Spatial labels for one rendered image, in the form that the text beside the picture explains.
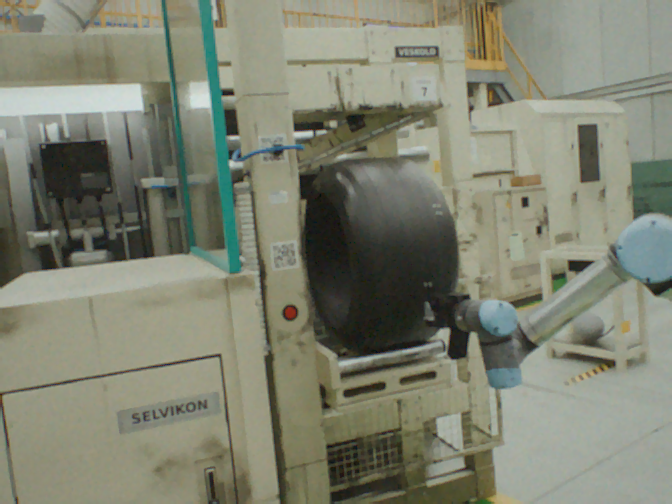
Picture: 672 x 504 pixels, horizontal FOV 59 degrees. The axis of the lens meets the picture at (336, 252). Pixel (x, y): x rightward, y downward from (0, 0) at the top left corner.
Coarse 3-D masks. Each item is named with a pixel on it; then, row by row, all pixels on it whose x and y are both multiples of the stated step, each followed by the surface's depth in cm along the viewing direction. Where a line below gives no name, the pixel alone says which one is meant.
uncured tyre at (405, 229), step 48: (336, 192) 164; (384, 192) 159; (432, 192) 163; (336, 240) 207; (384, 240) 153; (432, 240) 157; (336, 288) 205; (384, 288) 154; (432, 288) 159; (336, 336) 179; (384, 336) 163; (432, 336) 174
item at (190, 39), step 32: (160, 0) 138; (192, 0) 98; (192, 32) 102; (192, 64) 107; (192, 96) 112; (192, 128) 118; (224, 128) 91; (192, 160) 124; (224, 160) 91; (192, 192) 131; (224, 192) 91; (192, 224) 138; (224, 224) 92; (224, 256) 99
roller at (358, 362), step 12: (396, 348) 171; (408, 348) 171; (420, 348) 172; (432, 348) 173; (444, 348) 175; (348, 360) 165; (360, 360) 166; (372, 360) 167; (384, 360) 168; (396, 360) 170; (408, 360) 172; (348, 372) 166
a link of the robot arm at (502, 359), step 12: (480, 348) 133; (492, 348) 130; (504, 348) 129; (516, 348) 134; (492, 360) 130; (504, 360) 129; (516, 360) 131; (492, 372) 131; (504, 372) 129; (516, 372) 130; (492, 384) 132; (504, 384) 130; (516, 384) 130
